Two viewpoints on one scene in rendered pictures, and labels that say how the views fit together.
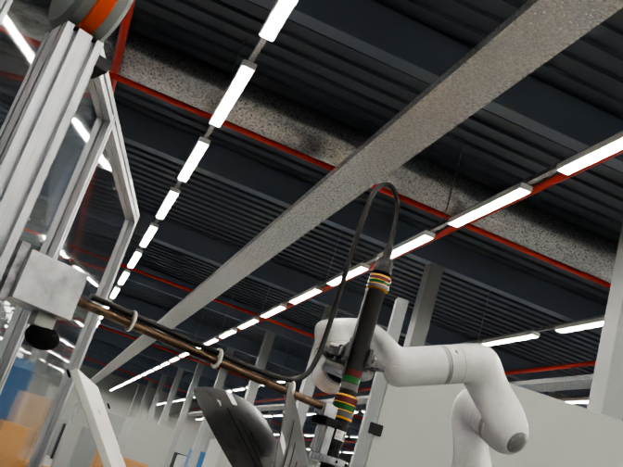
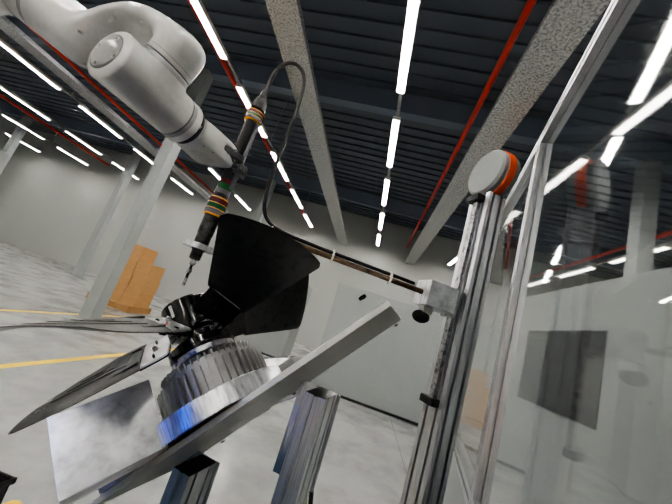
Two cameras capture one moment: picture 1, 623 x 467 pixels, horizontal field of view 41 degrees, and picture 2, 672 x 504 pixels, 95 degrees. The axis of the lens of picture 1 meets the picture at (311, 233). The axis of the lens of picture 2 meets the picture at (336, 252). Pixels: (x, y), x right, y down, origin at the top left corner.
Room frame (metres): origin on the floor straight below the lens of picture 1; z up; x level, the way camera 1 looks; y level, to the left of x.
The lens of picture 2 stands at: (2.07, 0.39, 1.30)
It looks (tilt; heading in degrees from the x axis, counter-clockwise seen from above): 12 degrees up; 203
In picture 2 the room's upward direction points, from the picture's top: 18 degrees clockwise
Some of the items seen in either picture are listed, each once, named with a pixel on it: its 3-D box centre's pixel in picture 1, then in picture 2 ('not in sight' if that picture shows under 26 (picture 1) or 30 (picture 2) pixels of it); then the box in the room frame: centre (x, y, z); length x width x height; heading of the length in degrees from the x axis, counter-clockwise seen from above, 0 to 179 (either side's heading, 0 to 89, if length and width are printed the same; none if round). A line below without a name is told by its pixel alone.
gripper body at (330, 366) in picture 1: (347, 362); (202, 140); (1.65, -0.15, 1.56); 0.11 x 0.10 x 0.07; 3
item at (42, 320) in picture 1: (44, 333); (421, 314); (1.18, 0.32, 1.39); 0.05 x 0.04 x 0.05; 127
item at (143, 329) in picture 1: (213, 359); (333, 258); (1.35, 0.09, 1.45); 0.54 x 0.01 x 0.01; 127
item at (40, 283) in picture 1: (37, 283); (437, 297); (1.16, 0.35, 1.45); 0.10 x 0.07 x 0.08; 127
